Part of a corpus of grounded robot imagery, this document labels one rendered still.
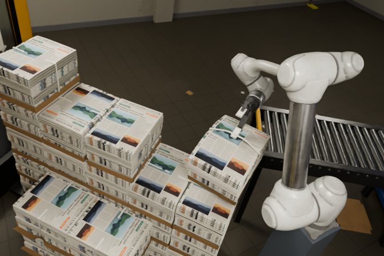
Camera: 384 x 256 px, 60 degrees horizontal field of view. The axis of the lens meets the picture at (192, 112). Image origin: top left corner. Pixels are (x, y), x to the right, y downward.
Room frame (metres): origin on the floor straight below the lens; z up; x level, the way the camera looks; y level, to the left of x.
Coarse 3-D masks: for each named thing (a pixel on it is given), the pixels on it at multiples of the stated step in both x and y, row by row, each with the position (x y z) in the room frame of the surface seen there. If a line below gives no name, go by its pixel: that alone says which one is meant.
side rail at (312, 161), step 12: (264, 156) 1.57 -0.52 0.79; (276, 156) 1.59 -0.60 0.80; (276, 168) 1.58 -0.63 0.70; (312, 168) 1.58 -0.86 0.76; (324, 168) 1.58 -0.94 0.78; (336, 168) 1.58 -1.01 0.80; (348, 168) 1.60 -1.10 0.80; (360, 168) 1.63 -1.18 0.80; (348, 180) 1.59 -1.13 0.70; (360, 180) 1.59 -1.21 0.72; (372, 180) 1.59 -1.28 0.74
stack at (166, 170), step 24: (72, 168) 1.23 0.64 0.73; (144, 168) 1.25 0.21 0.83; (168, 168) 1.29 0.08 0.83; (96, 192) 1.20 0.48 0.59; (120, 192) 1.14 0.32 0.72; (144, 192) 1.10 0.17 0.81; (168, 192) 1.12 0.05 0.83; (192, 192) 1.15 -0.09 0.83; (144, 216) 1.10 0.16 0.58; (168, 216) 1.06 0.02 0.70; (192, 216) 1.03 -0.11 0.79; (216, 216) 1.03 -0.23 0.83; (168, 240) 1.05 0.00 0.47; (192, 240) 1.01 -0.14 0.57; (216, 240) 0.97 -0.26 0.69
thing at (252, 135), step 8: (224, 120) 1.41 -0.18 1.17; (232, 120) 1.44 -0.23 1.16; (224, 128) 1.32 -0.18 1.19; (232, 128) 1.34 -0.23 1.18; (248, 128) 1.39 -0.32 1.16; (240, 136) 1.29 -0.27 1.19; (248, 136) 1.31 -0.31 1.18; (256, 136) 1.33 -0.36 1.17; (264, 136) 1.35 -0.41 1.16; (256, 144) 1.25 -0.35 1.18; (264, 144) 1.27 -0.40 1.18
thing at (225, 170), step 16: (208, 144) 1.19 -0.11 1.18; (224, 144) 1.20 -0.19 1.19; (192, 160) 1.10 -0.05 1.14; (208, 160) 1.10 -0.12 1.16; (224, 160) 1.11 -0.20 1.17; (240, 160) 1.12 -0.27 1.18; (192, 176) 1.13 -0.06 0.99; (208, 176) 1.07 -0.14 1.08; (224, 176) 1.03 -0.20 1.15; (240, 176) 1.04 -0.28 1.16; (224, 192) 1.05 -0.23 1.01; (240, 192) 1.04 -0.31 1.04
